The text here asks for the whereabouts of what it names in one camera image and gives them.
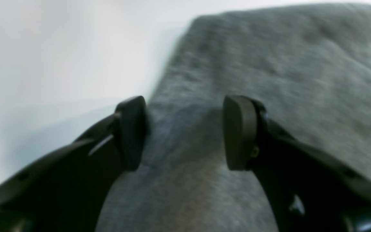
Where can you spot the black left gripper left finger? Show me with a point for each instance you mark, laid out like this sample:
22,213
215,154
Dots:
64,191

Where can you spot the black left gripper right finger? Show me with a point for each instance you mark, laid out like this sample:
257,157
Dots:
307,189

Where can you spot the grey T-shirt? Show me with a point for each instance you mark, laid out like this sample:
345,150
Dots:
309,65

